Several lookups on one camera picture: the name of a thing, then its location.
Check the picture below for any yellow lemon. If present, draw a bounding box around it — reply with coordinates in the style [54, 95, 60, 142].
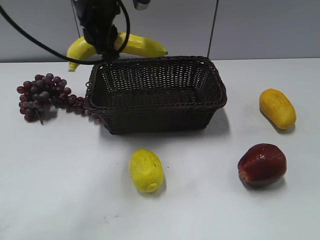
[129, 149, 165, 193]

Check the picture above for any black cable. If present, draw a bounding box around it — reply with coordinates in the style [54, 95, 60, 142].
[0, 0, 131, 64]

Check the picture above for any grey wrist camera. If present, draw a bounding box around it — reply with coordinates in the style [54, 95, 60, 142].
[133, 0, 151, 11]

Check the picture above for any orange yellow mango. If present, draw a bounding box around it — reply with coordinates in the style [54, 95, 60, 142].
[259, 88, 297, 130]

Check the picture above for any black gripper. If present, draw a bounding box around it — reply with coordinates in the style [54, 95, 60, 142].
[73, 0, 120, 64]

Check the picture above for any dark woven basket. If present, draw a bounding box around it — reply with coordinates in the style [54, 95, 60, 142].
[85, 56, 228, 135]

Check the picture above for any purple grape bunch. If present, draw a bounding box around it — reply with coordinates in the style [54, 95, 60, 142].
[16, 73, 101, 124]

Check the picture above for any dark red apple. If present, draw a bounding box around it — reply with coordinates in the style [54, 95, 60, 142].
[237, 143, 287, 188]

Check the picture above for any yellow banana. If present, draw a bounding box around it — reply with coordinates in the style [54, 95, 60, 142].
[67, 32, 168, 61]

